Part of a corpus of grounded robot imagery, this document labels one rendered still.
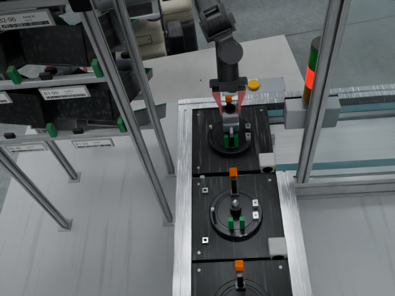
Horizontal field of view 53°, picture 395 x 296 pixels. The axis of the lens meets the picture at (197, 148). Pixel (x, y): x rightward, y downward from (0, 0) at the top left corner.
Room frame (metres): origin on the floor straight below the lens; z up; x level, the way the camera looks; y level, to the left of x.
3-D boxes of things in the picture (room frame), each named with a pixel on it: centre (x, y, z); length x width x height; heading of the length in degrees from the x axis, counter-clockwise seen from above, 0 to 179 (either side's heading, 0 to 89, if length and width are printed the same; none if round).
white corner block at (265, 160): (0.59, -0.19, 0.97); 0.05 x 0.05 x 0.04; 81
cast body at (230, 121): (0.70, -0.11, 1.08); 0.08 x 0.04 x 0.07; 171
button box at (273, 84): (0.91, -0.22, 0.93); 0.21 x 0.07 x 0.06; 81
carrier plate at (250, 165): (0.71, -0.11, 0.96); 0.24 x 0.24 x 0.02; 81
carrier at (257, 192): (0.45, -0.07, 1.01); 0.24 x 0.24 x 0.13; 81
